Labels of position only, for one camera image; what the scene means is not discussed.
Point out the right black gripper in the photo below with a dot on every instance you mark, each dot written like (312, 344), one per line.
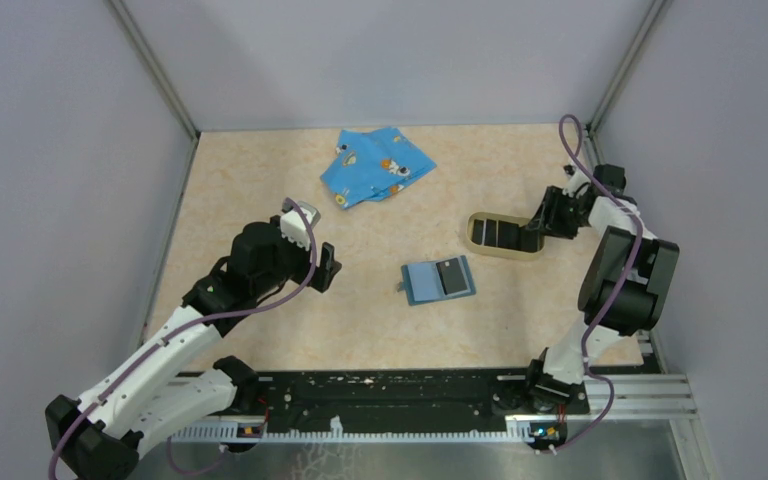
(552, 201)

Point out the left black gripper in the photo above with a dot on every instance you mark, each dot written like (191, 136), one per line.
(328, 266)

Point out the beige oval card tray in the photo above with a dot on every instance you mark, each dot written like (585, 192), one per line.
(496, 235)

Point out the black card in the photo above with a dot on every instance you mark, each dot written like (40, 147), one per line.
(452, 277)

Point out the blue card holder wallet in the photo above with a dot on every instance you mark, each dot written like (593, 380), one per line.
(421, 283)

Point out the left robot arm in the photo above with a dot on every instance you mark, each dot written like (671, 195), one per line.
(105, 431)

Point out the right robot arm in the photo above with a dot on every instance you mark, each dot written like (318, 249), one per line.
(624, 289)

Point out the blue printed cloth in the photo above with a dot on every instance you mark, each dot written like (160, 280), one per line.
(373, 166)

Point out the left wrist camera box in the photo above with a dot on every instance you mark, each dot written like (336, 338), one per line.
(296, 221)

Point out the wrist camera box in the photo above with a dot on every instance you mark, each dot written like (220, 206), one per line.
(577, 181)
(296, 221)

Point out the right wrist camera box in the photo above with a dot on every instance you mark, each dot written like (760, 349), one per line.
(577, 181)

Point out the black mounting base plate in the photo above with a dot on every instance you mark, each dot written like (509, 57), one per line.
(389, 401)

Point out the aluminium frame rail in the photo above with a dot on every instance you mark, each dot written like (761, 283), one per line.
(636, 398)

